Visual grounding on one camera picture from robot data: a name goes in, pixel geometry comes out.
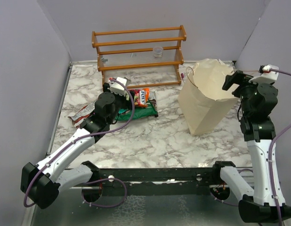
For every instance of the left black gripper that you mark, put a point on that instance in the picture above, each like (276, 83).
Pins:
(126, 104)

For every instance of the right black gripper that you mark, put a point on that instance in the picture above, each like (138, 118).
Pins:
(237, 77)

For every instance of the green snack packet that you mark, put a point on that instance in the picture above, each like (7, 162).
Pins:
(140, 112)

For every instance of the orange Fox's fruits packet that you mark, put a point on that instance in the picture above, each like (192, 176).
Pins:
(140, 96)

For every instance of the beige paper bag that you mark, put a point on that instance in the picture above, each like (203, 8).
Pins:
(202, 100)

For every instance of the red orange snack packet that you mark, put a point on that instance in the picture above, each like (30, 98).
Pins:
(82, 114)

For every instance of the brown snack bag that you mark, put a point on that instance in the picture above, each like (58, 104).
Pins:
(152, 99)

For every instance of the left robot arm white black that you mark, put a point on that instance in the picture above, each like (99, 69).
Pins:
(41, 183)

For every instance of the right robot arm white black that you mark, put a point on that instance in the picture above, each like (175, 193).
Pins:
(264, 202)

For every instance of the clear plastic jar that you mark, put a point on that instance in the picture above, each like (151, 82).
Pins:
(158, 52)

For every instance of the wooden orange shelf rack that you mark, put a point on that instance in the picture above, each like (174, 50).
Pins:
(117, 47)

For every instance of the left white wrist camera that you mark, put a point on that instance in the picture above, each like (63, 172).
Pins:
(117, 88)

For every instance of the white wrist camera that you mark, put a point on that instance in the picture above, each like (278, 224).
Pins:
(117, 88)
(268, 75)

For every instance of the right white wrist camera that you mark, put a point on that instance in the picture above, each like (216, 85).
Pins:
(268, 75)

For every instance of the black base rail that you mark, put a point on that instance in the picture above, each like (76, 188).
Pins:
(155, 181)

